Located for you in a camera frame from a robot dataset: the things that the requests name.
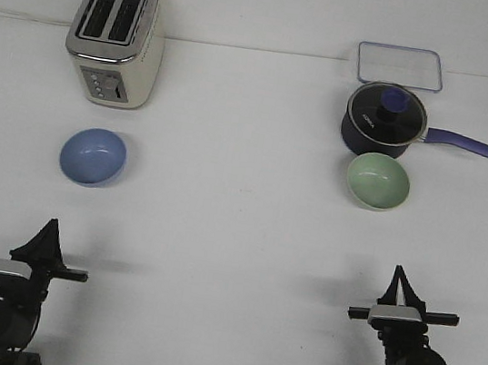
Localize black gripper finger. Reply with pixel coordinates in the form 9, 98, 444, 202
9, 218, 59, 264
377, 264, 403, 306
49, 228, 67, 270
398, 268, 426, 313

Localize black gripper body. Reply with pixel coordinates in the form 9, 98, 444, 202
347, 305, 460, 336
0, 261, 89, 303

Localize blue bowl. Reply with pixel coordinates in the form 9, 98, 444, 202
58, 128, 127, 188

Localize green bowl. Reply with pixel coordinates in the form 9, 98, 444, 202
346, 153, 411, 212

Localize dark blue saucepan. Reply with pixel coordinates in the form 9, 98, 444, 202
341, 83, 488, 158

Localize glass pot lid blue knob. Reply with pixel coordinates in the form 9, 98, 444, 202
347, 82, 427, 146

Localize cream and steel toaster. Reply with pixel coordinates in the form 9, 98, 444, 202
65, 0, 165, 109

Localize clear blue-rimmed container lid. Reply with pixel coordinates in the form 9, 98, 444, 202
356, 41, 443, 93

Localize white toaster power cord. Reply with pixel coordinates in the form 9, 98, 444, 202
0, 6, 76, 29

